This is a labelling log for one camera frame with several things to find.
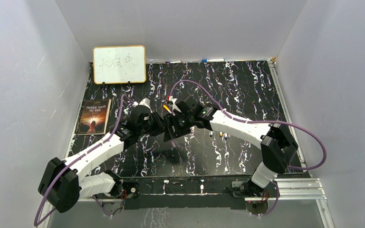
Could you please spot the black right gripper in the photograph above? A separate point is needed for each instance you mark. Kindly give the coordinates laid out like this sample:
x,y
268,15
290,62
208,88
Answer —
x,y
171,134

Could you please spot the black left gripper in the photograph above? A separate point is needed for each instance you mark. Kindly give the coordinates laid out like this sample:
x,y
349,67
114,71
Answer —
x,y
160,127

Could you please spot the yellow capped marker pen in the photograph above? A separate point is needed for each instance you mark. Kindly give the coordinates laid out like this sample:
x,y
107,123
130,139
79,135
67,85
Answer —
x,y
167,109

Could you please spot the blue capped whiteboard marker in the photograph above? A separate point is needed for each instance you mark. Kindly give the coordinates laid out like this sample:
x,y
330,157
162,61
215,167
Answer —
x,y
213,60

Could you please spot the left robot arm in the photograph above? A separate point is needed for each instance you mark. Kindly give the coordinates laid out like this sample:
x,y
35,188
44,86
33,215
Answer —
x,y
85,166

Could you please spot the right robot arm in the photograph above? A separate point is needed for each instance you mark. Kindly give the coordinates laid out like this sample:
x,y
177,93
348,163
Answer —
x,y
275,141

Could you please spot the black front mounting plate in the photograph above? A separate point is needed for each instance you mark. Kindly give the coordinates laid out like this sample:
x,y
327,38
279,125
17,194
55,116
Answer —
x,y
209,191

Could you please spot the dark paperback book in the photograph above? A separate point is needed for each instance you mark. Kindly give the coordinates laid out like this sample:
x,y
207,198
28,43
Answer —
x,y
94,117

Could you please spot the small framed whiteboard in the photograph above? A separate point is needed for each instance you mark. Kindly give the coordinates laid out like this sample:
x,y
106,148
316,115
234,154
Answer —
x,y
119,65

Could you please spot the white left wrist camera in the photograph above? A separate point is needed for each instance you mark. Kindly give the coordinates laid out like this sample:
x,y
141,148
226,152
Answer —
x,y
146,102

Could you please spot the aluminium front rail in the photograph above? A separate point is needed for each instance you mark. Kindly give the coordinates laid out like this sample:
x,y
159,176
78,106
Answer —
x,y
293,189

